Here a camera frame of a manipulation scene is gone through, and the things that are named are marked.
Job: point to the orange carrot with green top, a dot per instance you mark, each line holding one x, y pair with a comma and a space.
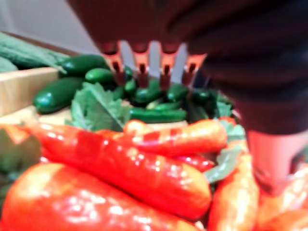
183, 138

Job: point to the green fabric leaf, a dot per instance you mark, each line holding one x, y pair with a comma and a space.
96, 108

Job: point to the bumpy green gourd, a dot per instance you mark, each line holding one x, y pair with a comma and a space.
21, 51

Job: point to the wooden vegetable display stand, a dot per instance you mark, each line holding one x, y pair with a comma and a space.
21, 89

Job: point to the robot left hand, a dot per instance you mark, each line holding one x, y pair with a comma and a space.
240, 48

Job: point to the green cucumber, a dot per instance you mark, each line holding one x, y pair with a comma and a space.
81, 63
201, 96
156, 115
176, 92
146, 92
56, 96
98, 75

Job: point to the green carrot leaf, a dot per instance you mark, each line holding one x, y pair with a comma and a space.
223, 163

